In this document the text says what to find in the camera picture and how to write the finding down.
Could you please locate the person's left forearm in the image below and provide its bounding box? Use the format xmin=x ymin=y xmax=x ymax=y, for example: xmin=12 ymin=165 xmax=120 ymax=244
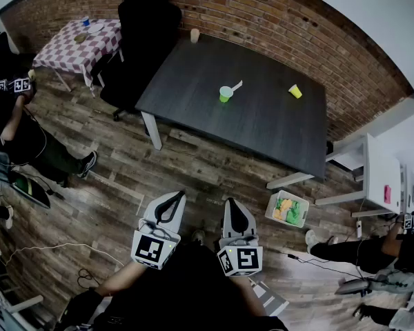
xmin=95 ymin=260 xmax=148 ymax=298

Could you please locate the white desk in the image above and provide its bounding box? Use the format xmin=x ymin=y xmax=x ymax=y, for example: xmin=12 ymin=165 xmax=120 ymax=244
xmin=313 ymin=132 xmax=403 ymax=219

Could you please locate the person's right forearm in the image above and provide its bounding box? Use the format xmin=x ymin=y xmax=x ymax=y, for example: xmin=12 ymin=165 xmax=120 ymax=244
xmin=229 ymin=274 xmax=267 ymax=319

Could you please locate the black bag with green stripe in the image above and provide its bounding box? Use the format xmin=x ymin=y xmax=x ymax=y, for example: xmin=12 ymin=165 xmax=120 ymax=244
xmin=8 ymin=172 xmax=52 ymax=210

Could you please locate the person's dark clothing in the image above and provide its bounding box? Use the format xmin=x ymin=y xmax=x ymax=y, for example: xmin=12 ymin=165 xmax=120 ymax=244
xmin=55 ymin=243 xmax=289 ymax=331

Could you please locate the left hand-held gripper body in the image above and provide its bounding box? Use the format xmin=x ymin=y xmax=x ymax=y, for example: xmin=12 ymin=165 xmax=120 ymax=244
xmin=130 ymin=218 xmax=181 ymax=271

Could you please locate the black office chair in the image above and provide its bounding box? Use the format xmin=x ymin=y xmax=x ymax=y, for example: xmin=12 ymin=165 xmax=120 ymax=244
xmin=99 ymin=0 xmax=183 ymax=122

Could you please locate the black floor cable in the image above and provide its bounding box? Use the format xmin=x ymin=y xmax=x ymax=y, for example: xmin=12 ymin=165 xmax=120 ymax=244
xmin=288 ymin=252 xmax=366 ymax=279

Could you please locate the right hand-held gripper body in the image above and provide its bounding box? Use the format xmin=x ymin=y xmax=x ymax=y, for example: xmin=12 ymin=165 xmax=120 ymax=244
xmin=216 ymin=234 xmax=264 ymax=277

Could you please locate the black wire rack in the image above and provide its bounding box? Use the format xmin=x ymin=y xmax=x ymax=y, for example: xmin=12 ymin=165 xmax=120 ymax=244
xmin=0 ymin=257 xmax=44 ymax=331

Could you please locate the dark wooden table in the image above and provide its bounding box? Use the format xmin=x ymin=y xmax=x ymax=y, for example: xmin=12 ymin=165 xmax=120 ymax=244
xmin=135 ymin=32 xmax=328 ymax=190

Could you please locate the white bin with colourful items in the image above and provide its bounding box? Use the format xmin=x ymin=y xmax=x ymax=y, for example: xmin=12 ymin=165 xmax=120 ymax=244
xmin=264 ymin=190 xmax=311 ymax=228

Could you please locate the grey swivel chair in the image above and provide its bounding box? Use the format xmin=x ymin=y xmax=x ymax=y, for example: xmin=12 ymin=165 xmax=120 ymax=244
xmin=334 ymin=257 xmax=414 ymax=297

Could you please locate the checkered cloth covered table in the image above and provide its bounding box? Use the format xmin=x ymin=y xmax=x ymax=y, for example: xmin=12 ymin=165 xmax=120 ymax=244
xmin=32 ymin=18 xmax=124 ymax=98

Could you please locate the black looped cable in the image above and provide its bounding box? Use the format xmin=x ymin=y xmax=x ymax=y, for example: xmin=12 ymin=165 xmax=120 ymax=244
xmin=77 ymin=268 xmax=101 ymax=289

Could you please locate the white floor cable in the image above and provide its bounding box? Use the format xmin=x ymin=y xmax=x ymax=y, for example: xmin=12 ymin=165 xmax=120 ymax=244
xmin=0 ymin=219 xmax=125 ymax=268

